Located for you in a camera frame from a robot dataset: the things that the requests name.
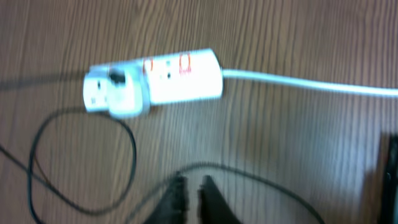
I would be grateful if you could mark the white power strip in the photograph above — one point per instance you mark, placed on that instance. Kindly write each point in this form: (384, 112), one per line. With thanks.
(172, 78)

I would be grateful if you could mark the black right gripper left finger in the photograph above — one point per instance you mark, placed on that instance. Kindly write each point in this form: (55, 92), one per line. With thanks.
(173, 206)

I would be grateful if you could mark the white charger adapter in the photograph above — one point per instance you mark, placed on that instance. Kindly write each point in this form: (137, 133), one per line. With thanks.
(128, 95)

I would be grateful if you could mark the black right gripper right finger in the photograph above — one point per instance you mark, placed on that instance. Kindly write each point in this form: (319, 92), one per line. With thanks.
(213, 208)

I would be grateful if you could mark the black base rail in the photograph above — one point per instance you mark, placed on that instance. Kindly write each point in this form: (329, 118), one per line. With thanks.
(388, 209)

